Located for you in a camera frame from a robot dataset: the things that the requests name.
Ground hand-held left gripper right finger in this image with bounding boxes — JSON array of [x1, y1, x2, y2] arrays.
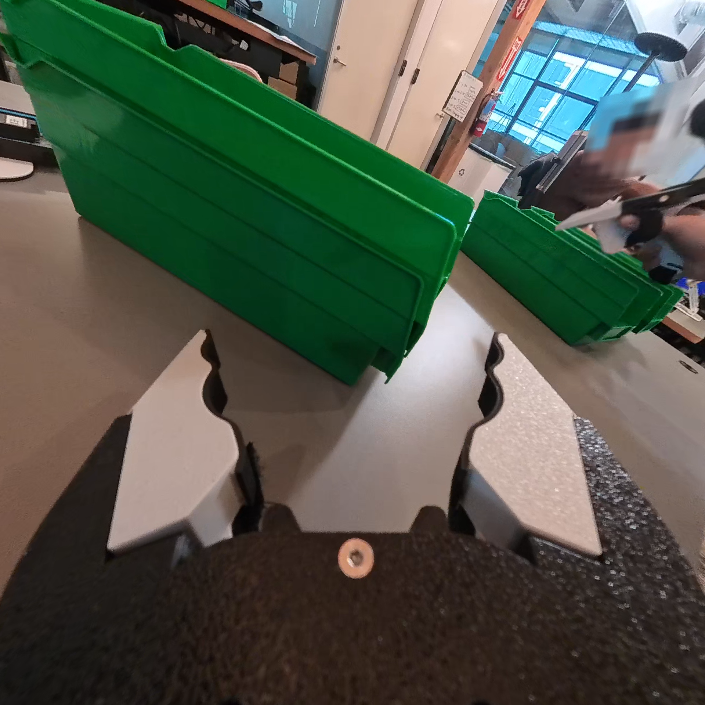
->
[[448, 332, 604, 557]]

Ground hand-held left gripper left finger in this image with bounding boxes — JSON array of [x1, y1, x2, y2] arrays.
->
[[106, 329, 264, 554]]

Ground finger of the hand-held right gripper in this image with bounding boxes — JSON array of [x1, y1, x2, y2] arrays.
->
[[555, 198, 630, 232], [594, 219, 635, 255]]

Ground stack of green nested bins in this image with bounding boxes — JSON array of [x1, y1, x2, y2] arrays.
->
[[460, 189, 685, 347]]

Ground person's right hand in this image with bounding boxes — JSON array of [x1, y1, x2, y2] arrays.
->
[[616, 201, 705, 271]]

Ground black bag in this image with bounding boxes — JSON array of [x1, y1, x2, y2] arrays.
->
[[517, 152, 563, 211]]

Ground white recycling bin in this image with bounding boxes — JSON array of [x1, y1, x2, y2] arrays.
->
[[452, 146, 516, 195]]

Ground large glass window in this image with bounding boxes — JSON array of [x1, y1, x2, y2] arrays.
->
[[485, 17, 686, 160]]

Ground black disc stand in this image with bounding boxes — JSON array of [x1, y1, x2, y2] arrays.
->
[[633, 32, 689, 75]]

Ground red fire extinguisher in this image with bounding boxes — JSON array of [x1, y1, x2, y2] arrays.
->
[[470, 91, 499, 138]]

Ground white paper notice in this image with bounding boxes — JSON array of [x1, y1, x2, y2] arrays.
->
[[442, 70, 484, 119]]

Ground cream door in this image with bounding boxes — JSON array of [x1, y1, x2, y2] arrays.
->
[[317, 0, 425, 130], [372, 0, 507, 169]]

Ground cardboard boxes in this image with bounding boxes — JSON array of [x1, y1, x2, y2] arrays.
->
[[267, 58, 305, 101]]

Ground wooden office desk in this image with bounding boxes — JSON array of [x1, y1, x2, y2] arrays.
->
[[165, 0, 319, 105]]

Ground black box with blue stripe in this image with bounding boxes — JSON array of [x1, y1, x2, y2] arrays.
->
[[0, 83, 44, 166]]

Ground wooden post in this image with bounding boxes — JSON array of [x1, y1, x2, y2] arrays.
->
[[430, 0, 547, 182]]

